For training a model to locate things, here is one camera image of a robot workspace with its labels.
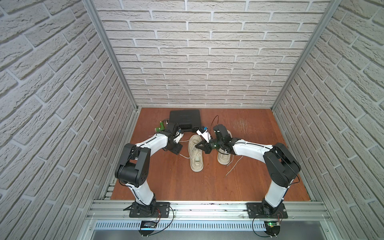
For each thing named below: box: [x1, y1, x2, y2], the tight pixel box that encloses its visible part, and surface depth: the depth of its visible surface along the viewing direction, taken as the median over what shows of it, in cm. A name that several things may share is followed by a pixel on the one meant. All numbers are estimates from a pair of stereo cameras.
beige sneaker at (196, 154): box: [188, 134, 204, 173], surface depth 89 cm
